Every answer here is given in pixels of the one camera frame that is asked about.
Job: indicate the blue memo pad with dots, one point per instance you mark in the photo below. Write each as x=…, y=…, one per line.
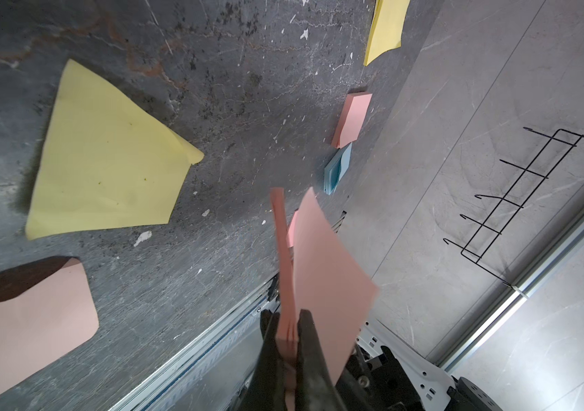
x=336, y=169

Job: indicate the pink torn memo page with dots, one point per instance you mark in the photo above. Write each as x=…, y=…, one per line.
x=319, y=275

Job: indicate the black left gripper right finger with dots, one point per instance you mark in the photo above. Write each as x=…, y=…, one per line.
x=314, y=389

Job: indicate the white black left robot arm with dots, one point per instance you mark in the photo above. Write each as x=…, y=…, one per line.
x=381, y=382

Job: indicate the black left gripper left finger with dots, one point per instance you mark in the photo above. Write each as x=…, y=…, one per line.
x=266, y=389

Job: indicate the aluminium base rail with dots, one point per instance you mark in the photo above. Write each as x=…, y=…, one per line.
x=209, y=372

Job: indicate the yellow memo pad far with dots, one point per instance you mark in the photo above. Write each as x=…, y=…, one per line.
x=386, y=29

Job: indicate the black wire hook rack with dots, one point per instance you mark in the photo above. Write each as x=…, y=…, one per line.
x=530, y=177

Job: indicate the pink memo pad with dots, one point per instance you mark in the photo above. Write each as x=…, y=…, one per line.
x=351, y=119
x=46, y=311
x=291, y=230

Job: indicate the yellow torn memo page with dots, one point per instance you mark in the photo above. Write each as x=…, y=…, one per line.
x=106, y=163

